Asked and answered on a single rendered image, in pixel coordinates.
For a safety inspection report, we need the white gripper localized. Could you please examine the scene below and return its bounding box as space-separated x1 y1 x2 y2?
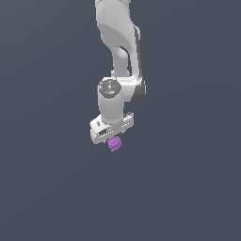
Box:
89 111 136 145

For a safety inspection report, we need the small purple ridged object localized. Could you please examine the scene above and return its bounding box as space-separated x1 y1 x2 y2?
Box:
107 136 122 153

